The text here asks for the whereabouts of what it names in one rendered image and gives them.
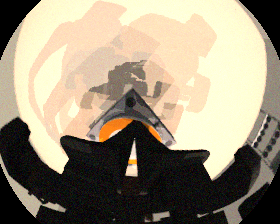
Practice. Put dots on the orange round plate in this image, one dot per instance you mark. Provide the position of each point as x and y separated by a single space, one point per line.
115 125

